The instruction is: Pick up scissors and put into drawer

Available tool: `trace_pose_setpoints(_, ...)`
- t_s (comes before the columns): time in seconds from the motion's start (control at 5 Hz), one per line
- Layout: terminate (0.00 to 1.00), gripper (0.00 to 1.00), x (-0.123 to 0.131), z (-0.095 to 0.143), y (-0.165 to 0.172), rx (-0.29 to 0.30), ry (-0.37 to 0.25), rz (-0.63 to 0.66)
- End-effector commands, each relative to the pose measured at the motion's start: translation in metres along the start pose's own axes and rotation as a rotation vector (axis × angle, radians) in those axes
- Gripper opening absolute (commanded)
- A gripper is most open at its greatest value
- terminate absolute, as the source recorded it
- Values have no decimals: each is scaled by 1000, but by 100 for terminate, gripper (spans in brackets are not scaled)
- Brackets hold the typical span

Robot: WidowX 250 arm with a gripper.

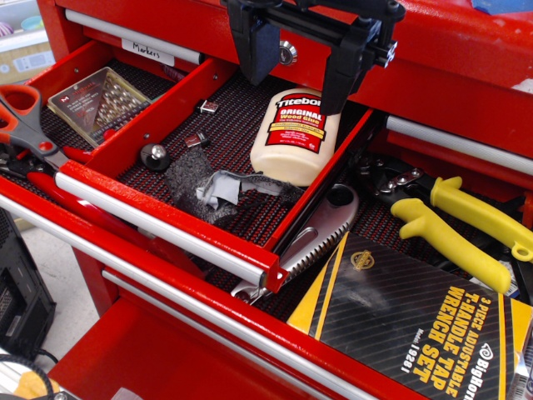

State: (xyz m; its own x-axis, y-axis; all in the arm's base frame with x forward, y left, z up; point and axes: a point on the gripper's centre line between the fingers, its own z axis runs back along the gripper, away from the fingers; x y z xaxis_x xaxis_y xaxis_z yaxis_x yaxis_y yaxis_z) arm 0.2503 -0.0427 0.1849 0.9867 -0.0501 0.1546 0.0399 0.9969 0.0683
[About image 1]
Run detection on tap wrench set package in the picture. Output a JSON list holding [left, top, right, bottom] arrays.
[[288, 233, 532, 399]]

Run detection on yellow sponge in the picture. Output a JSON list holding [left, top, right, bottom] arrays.
[[14, 371, 47, 399]]

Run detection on yellow handled tin snips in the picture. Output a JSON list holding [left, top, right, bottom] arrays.
[[356, 154, 532, 294]]

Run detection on black cable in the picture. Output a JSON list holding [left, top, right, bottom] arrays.
[[0, 348, 60, 400]]

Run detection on white Markers label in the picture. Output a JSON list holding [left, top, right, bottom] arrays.
[[121, 38, 175, 67]]

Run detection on black round knob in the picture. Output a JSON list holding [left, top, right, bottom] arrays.
[[139, 143, 171, 172]]

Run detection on open red upper drawer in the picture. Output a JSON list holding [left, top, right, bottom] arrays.
[[30, 42, 375, 291]]

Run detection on drill bit set case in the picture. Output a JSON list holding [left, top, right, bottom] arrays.
[[47, 67, 151, 148]]

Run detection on red tool chest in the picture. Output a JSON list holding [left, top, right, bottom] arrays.
[[1, 1, 532, 399]]

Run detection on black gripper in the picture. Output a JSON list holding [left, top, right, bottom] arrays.
[[222, 1, 406, 116]]

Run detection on Titebond wood glue bottle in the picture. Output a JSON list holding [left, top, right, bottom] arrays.
[[250, 87, 341, 187]]

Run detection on small black red clip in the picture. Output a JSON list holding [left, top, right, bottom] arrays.
[[184, 132, 211, 148]]

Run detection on grey fabric scrap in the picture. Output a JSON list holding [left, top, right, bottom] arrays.
[[164, 148, 303, 227]]

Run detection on grey orange handled scissors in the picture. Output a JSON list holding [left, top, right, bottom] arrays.
[[1, 84, 69, 170]]

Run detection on silver drawer lock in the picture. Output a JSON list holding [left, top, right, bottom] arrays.
[[279, 40, 298, 66]]

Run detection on black device on floor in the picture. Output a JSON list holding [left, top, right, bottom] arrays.
[[1, 209, 56, 361]]

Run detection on folding pruning saw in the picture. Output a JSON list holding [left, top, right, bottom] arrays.
[[231, 183, 360, 305]]

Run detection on red handled wire stripper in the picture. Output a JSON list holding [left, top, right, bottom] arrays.
[[1, 144, 205, 279]]

